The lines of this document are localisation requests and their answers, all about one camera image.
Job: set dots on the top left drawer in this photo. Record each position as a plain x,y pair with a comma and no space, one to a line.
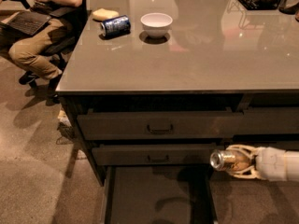
158,125

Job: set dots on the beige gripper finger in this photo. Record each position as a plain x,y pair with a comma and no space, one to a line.
249,173
243,150

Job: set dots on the dark round container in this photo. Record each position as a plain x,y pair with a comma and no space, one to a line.
288,6

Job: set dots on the open bottom drawer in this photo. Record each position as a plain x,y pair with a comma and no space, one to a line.
161,194

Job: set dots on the black laptop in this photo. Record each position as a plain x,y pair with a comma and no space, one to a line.
26,22

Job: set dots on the black office chair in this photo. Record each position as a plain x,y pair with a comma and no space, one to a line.
59,47

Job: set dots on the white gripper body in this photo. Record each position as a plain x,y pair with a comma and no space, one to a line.
270,163

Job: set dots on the middle left drawer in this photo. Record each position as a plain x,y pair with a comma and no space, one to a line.
153,154

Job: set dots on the top right drawer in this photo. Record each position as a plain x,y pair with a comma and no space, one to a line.
274,120

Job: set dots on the white ceramic bowl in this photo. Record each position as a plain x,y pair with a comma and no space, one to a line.
156,25

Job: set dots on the seated person khaki trousers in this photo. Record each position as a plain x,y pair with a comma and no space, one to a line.
26,51

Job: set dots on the yellow sponge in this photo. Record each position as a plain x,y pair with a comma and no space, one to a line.
102,14

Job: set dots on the middle right drawer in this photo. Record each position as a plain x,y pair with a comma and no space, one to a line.
286,145

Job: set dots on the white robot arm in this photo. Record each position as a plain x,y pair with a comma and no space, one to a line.
291,165

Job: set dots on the blue soda can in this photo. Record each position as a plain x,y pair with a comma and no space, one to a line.
116,26

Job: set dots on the orange soda can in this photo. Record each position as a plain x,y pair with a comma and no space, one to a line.
229,160

